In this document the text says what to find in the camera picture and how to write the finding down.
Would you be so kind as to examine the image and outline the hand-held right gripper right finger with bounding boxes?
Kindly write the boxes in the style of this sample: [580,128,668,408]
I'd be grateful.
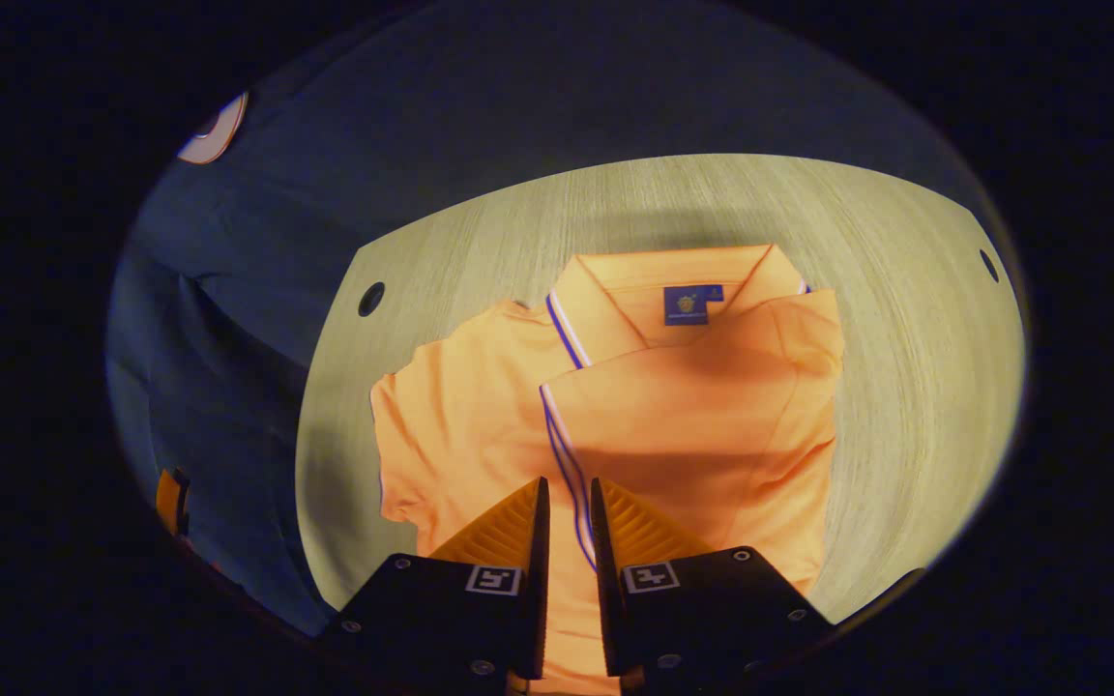
[588,476,836,693]

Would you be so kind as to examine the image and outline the black backdrop cloth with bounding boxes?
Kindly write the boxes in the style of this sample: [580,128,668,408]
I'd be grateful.
[104,5,1003,639]

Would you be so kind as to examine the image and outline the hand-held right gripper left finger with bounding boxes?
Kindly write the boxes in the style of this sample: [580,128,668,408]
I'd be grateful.
[320,476,552,693]

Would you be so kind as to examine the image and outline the orange T-shirt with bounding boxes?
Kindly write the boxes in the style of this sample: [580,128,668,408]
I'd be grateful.
[367,244,847,696]

